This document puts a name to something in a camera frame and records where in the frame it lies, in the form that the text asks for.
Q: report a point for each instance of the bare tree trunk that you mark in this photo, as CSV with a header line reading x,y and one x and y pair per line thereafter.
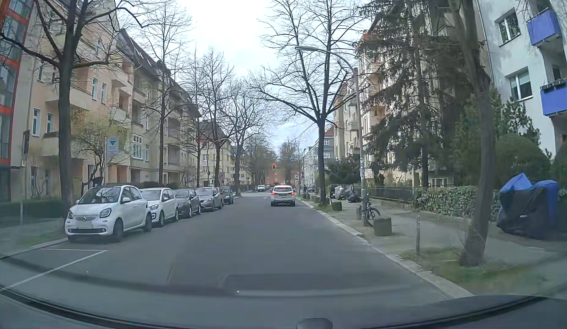
x,y
480,182

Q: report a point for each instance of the grey parked car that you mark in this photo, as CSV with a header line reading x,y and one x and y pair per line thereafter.
x,y
209,198

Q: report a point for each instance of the rounded green bush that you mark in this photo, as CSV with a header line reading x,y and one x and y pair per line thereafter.
x,y
516,157

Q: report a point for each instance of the concrete block bollard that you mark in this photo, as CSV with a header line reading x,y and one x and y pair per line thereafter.
x,y
382,226
336,205

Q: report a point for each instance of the tall conifer tree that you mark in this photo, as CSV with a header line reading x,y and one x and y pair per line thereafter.
x,y
416,91

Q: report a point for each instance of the white building blue balconies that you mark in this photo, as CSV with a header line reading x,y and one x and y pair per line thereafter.
x,y
526,68

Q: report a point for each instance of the covered motorcycle blue black tarp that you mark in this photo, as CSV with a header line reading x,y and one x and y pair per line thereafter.
x,y
528,210

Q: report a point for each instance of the grey asphalt road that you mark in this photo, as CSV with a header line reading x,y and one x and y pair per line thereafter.
x,y
247,242

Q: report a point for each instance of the grey lamp post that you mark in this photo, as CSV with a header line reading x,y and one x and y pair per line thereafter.
x,y
359,137

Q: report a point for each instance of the large bare tree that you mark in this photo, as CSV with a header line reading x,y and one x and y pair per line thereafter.
x,y
321,137

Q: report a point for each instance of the row of bare trees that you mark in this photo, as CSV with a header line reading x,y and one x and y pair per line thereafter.
x,y
210,119

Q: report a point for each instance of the traffic light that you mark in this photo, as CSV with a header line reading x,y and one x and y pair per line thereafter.
x,y
274,171

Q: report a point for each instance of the paved pavement with grass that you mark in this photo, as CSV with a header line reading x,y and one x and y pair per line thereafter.
x,y
448,242

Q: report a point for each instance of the beige apartment building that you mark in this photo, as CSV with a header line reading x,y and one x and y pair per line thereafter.
x,y
105,114

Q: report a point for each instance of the white small car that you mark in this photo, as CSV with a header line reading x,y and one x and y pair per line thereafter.
x,y
107,212
160,203

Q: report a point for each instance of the low green hedge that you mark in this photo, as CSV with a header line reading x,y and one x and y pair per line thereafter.
x,y
27,208

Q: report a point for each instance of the dark parked car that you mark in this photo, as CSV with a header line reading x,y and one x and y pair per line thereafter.
x,y
186,201
227,194

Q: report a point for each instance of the red brick building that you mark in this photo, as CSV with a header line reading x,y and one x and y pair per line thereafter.
x,y
279,176

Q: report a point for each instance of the metal fence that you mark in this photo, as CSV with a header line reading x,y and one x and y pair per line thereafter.
x,y
391,193

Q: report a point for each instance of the car's own bonnet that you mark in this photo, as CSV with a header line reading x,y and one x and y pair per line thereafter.
x,y
283,315

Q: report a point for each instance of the beige apartment buildings row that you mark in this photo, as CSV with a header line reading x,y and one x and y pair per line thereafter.
x,y
379,137

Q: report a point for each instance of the silver estate car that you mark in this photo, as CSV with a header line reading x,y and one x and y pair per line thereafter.
x,y
283,195

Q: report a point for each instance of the road markings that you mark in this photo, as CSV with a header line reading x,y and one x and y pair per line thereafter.
x,y
59,268

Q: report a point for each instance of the thin metal post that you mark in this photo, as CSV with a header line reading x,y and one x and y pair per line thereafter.
x,y
418,233

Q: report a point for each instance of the blue road sign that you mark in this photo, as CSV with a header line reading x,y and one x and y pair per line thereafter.
x,y
112,146

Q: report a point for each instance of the red glass building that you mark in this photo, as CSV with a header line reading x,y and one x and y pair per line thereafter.
x,y
4,100

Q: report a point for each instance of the bicycle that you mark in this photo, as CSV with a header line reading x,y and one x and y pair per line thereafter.
x,y
371,211

